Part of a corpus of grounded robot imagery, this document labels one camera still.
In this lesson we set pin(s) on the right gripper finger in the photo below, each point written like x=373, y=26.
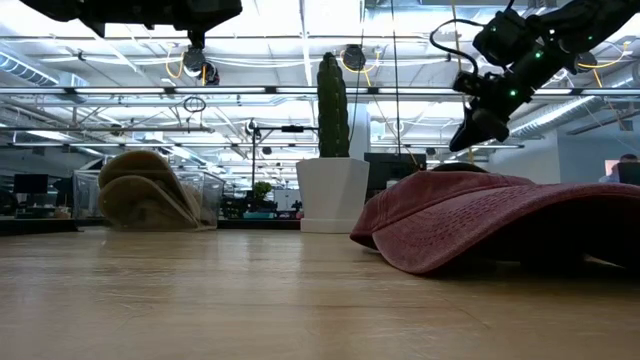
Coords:
x=480, y=130

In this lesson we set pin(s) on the black aluminium frame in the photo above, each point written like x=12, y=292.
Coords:
x=40, y=226

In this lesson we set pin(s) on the white hexagonal plant pot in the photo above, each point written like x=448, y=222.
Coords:
x=332, y=195

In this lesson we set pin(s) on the maroon baseball cap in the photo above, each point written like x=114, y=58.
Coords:
x=475, y=225

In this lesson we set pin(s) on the black monitor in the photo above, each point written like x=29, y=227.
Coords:
x=31, y=184
x=630, y=174

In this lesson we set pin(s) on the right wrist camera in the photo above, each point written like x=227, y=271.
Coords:
x=470, y=84

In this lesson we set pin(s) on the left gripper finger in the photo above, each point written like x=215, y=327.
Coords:
x=227, y=11

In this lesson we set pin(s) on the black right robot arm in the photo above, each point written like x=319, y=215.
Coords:
x=590, y=20

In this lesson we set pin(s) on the small green plant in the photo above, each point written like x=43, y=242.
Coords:
x=262, y=190

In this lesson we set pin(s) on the green cactus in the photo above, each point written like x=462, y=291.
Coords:
x=332, y=110

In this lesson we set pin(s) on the person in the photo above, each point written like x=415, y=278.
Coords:
x=607, y=177

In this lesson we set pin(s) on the silver ventilation duct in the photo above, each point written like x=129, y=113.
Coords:
x=560, y=115

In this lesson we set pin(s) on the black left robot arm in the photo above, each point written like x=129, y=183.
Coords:
x=100, y=10

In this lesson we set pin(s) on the clear plastic bin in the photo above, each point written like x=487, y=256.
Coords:
x=212, y=200

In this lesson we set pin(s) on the black light stand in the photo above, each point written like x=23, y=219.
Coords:
x=253, y=150

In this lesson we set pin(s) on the dark grey baseball cap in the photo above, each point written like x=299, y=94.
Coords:
x=460, y=167

